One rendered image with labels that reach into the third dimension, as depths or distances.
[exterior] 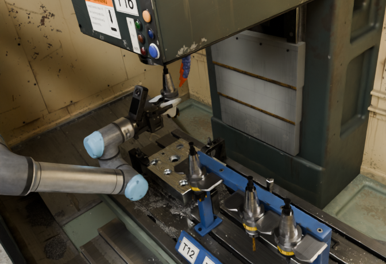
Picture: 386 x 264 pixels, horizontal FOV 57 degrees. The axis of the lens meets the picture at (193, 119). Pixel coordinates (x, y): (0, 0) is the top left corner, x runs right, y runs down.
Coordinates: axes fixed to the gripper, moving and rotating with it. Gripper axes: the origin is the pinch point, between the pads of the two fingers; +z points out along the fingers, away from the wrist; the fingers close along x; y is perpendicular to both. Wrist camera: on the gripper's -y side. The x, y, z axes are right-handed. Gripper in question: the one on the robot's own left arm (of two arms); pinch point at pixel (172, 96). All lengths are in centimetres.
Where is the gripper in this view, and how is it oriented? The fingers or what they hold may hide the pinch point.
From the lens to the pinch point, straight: 129.2
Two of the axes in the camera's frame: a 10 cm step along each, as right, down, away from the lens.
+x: 6.8, 3.1, -6.6
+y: 1.3, 8.4, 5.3
